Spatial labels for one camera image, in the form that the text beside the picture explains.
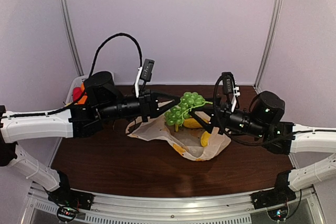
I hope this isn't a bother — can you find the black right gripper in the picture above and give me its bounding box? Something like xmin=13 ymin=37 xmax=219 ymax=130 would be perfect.
xmin=187 ymin=96 xmax=267 ymax=140

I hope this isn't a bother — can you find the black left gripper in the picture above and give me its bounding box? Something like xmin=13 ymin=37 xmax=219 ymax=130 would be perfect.
xmin=98 ymin=88 xmax=181 ymax=122

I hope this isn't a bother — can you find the yellow toy banana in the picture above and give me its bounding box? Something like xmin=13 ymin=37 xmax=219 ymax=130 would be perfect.
xmin=174 ymin=118 xmax=202 ymax=132

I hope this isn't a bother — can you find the large yellow toy lemon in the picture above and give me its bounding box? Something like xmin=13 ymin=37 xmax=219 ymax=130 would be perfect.
xmin=200 ymin=131 xmax=211 ymax=147

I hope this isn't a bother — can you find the green toy grape bunch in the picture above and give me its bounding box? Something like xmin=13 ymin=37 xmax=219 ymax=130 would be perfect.
xmin=164 ymin=92 xmax=212 ymax=126

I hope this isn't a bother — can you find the cream printed plastic bag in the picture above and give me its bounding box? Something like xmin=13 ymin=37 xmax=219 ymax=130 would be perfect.
xmin=125 ymin=115 xmax=231 ymax=161

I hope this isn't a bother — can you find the orange toy fruit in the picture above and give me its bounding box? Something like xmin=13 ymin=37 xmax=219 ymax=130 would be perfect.
xmin=78 ymin=82 xmax=87 ymax=104

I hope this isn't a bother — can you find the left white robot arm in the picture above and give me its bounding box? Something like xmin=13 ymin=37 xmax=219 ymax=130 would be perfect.
xmin=1 ymin=71 xmax=180 ymax=205

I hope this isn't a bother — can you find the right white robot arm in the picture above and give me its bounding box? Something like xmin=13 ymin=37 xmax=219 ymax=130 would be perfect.
xmin=190 ymin=91 xmax=335 ymax=209

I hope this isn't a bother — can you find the red toy fruit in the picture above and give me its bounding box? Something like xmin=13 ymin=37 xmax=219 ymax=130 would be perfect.
xmin=72 ymin=87 xmax=82 ymax=101

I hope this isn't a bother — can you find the white perforated plastic basket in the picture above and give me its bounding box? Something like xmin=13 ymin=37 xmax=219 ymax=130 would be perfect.
xmin=65 ymin=71 xmax=119 ymax=108

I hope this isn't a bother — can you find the right round circuit board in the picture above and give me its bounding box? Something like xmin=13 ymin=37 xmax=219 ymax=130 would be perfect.
xmin=267 ymin=206 xmax=289 ymax=222

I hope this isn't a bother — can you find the round circuit board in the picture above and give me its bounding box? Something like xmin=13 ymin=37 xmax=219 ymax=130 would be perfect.
xmin=267 ymin=206 xmax=289 ymax=222
xmin=56 ymin=206 xmax=78 ymax=222

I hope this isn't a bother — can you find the left round circuit board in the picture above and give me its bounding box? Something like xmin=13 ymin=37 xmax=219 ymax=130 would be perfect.
xmin=56 ymin=206 xmax=78 ymax=222

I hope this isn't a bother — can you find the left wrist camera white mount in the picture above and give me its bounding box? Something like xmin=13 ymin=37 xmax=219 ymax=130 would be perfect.
xmin=134 ymin=59 xmax=155 ymax=98

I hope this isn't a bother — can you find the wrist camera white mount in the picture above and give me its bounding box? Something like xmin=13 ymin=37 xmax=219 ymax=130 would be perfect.
xmin=134 ymin=59 xmax=155 ymax=98
xmin=221 ymin=72 xmax=240 ymax=112

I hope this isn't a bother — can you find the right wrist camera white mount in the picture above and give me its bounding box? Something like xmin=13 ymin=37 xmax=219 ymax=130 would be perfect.
xmin=221 ymin=72 xmax=240 ymax=112

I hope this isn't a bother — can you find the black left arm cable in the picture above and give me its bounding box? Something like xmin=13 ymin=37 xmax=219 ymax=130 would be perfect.
xmin=0 ymin=33 xmax=143 ymax=120

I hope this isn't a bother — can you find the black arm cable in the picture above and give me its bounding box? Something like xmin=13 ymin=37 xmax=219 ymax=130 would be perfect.
xmin=0 ymin=33 xmax=143 ymax=120
xmin=213 ymin=73 xmax=336 ymax=147

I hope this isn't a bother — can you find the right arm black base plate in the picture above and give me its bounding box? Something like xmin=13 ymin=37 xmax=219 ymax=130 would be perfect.
xmin=250 ymin=187 xmax=296 ymax=209

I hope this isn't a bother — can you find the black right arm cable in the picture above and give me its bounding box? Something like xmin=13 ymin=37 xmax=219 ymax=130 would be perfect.
xmin=213 ymin=73 xmax=336 ymax=147

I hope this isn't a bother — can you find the aluminium front rail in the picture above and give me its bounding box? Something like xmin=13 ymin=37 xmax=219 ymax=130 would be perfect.
xmin=19 ymin=182 xmax=327 ymax=223

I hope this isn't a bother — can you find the right aluminium frame post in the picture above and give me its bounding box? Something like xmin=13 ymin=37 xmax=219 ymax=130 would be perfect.
xmin=254 ymin=0 xmax=284 ymax=93

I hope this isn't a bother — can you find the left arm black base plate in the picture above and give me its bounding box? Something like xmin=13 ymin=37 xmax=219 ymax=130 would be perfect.
xmin=45 ymin=188 xmax=94 ymax=210

